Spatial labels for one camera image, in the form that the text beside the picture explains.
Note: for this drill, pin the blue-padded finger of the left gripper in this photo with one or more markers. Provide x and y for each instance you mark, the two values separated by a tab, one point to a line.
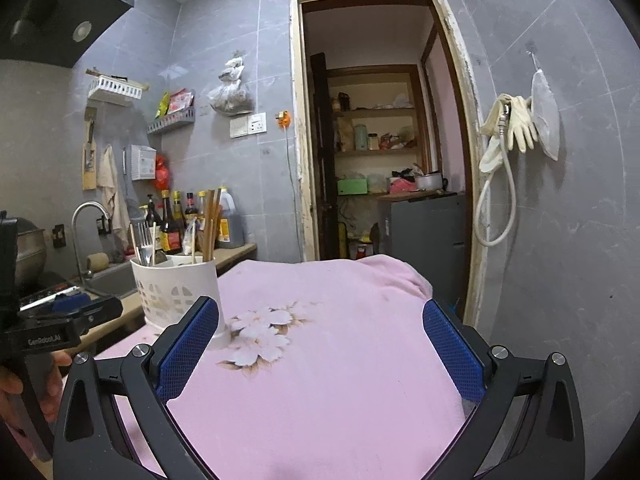
70	302

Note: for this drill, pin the hanging beige towel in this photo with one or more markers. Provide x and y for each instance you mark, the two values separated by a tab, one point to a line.
113	199

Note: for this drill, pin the wooden chopstick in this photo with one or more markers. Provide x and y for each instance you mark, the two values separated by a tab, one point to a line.
205	224
213	209
134	243

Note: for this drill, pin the red hanging bag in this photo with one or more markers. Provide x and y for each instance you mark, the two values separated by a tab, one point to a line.
162	173

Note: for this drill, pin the green box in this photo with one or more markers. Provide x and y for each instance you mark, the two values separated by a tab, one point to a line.
352	186

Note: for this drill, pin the white plastic utensil holder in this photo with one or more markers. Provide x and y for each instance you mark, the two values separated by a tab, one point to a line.
168	290

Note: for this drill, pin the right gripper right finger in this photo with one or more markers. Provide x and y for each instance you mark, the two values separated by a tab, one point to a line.
548	439

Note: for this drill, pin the wooden door frame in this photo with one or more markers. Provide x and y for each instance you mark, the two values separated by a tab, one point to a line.
317	211

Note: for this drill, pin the hanging plastic bag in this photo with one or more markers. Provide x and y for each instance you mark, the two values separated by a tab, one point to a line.
232	97

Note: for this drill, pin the dark grey cabinet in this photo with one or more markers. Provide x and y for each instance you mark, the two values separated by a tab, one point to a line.
429	233

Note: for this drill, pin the black range hood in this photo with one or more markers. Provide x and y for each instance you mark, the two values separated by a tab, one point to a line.
58	32

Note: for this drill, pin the orange wall hook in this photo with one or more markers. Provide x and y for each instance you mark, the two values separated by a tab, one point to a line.
284	119

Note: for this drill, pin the pink floral table cloth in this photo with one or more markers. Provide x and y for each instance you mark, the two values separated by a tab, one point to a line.
329	375

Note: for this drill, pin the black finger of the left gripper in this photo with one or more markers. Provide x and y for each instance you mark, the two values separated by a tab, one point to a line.
98	312

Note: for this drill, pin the stainless steel spoon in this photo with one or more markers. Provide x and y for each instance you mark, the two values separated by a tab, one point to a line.
192	236

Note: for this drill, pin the white wall box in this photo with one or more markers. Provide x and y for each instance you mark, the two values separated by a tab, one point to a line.
138	162

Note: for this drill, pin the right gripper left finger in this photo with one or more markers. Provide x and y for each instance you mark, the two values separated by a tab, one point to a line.
91	440

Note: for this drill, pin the wooden pantry shelf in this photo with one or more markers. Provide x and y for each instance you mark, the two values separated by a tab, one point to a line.
381	130

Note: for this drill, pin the dark sauce bottle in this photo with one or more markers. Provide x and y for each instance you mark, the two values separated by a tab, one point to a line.
170	234

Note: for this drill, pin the metal pot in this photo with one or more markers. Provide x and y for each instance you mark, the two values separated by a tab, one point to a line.
433	182

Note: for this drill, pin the chrome kitchen faucet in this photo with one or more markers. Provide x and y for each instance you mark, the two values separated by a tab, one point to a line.
85	235

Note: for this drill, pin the hanging mesh bag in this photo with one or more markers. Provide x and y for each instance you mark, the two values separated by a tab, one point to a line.
545	112

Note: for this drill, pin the white wall socket panel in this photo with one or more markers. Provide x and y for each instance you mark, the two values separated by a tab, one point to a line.
247	125

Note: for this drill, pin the white wall basket rack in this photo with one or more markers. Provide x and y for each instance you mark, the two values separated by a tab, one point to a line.
117	90

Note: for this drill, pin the grey wall shelf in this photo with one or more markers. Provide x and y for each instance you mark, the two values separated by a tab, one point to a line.
172	121

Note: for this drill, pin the kitchen counter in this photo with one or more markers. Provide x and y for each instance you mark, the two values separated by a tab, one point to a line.
119	281

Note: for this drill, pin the cream rubber gloves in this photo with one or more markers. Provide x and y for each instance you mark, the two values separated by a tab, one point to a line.
509	125

